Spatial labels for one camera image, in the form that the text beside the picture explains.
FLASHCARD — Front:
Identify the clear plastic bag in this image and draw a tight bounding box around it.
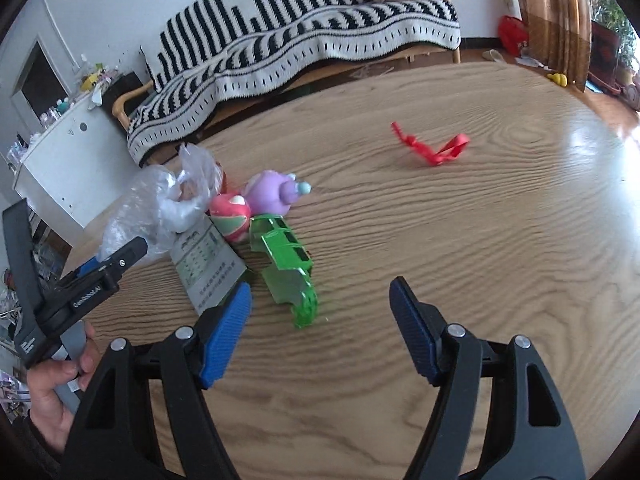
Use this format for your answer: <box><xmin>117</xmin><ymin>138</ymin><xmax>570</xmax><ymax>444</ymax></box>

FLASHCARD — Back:
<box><xmin>98</xmin><ymin>143</ymin><xmax>224</xmax><ymax>266</ymax></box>

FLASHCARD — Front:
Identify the green white cigarette box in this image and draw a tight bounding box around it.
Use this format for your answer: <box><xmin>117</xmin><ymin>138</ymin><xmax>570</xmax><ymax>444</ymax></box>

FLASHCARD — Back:
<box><xmin>169</xmin><ymin>216</ymin><xmax>247</xmax><ymax>315</ymax></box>

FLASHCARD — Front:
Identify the green toy truck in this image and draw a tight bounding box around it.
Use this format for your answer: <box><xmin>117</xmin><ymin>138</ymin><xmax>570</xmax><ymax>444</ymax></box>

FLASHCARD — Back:
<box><xmin>250</xmin><ymin>214</ymin><xmax>319</xmax><ymax>328</ymax></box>

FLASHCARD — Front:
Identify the red ribbon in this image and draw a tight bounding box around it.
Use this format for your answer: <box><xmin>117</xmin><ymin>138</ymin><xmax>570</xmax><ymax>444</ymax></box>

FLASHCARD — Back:
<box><xmin>390</xmin><ymin>122</ymin><xmax>470</xmax><ymax>166</ymax></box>

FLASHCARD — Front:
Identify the person's left hand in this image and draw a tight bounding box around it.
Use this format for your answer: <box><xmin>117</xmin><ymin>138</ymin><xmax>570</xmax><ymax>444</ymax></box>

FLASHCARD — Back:
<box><xmin>25</xmin><ymin>320</ymin><xmax>102</xmax><ymax>456</ymax></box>

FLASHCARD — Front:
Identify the white cabinet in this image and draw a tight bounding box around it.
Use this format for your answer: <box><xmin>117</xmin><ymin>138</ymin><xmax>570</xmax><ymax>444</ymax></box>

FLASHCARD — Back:
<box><xmin>13</xmin><ymin>96</ymin><xmax>140</xmax><ymax>246</ymax></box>

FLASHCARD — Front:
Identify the red green toy ball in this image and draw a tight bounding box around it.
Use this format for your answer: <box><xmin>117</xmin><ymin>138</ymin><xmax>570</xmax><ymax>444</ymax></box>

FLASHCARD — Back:
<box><xmin>208</xmin><ymin>193</ymin><xmax>252</xmax><ymax>243</ymax></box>

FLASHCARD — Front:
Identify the purple toy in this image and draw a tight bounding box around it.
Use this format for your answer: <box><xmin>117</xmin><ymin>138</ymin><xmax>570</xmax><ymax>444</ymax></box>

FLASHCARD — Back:
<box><xmin>241</xmin><ymin>170</ymin><xmax>311</xmax><ymax>217</ymax></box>

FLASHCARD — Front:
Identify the black white striped blanket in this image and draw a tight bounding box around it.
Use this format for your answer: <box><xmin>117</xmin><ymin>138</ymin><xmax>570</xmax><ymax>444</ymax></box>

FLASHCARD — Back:
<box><xmin>124</xmin><ymin>0</ymin><xmax>462</xmax><ymax>167</ymax></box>

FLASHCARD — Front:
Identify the yellow toy on floor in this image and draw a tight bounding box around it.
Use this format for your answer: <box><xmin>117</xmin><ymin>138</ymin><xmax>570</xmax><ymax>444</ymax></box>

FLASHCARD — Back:
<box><xmin>547</xmin><ymin>73</ymin><xmax>568</xmax><ymax>88</ymax></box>

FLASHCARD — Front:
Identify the red bag on floor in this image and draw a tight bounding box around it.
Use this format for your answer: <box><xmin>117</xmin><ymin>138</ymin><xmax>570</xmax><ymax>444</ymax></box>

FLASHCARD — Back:
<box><xmin>498</xmin><ymin>15</ymin><xmax>529</xmax><ymax>58</ymax></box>

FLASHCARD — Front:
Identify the potted plant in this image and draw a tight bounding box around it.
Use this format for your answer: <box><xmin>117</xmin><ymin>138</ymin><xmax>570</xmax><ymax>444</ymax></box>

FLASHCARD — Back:
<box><xmin>589</xmin><ymin>0</ymin><xmax>639</xmax><ymax>94</ymax></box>

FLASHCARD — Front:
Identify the brown curtain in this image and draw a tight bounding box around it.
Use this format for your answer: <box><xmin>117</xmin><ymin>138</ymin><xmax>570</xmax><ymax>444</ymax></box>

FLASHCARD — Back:
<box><xmin>518</xmin><ymin>0</ymin><xmax>591</xmax><ymax>91</ymax></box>

